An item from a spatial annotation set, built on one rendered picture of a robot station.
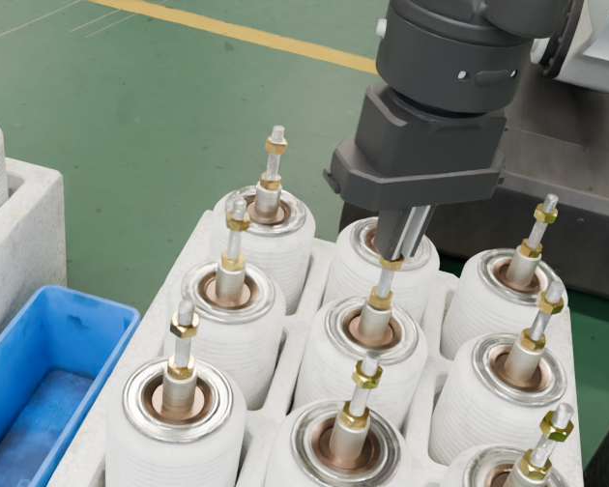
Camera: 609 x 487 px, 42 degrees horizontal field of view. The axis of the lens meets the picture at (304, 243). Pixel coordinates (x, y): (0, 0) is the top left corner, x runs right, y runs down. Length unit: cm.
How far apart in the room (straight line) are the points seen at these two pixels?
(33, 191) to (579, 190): 64
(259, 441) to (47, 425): 30
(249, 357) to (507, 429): 20
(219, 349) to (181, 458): 12
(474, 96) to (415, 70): 4
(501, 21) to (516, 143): 65
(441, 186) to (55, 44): 115
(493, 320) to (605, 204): 36
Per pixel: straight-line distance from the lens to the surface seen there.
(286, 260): 71
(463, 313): 73
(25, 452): 84
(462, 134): 50
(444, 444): 67
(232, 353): 62
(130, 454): 54
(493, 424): 62
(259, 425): 64
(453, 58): 45
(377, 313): 60
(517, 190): 101
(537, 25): 43
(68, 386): 89
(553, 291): 59
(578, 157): 110
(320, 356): 61
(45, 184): 87
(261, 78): 152
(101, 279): 102
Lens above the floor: 68
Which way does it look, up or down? 38 degrees down
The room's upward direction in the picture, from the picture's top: 11 degrees clockwise
